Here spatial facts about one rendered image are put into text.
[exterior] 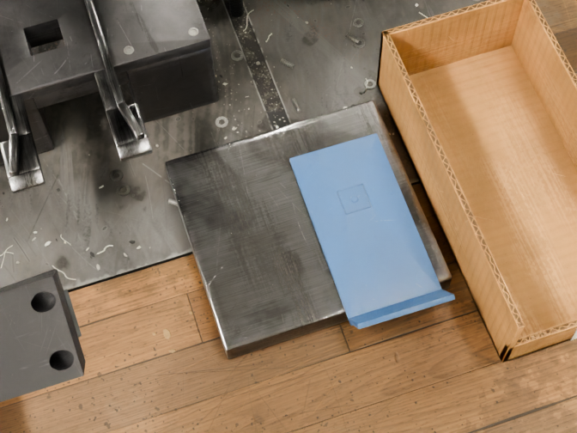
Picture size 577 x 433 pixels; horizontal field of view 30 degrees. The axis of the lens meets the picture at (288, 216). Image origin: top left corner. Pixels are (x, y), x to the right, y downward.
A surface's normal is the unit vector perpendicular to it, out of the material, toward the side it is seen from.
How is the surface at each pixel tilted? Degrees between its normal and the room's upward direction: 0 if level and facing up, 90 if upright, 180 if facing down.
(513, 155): 0
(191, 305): 0
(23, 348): 31
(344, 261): 0
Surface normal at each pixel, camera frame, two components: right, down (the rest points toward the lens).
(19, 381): 0.16, 0.04
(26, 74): -0.02, -0.44
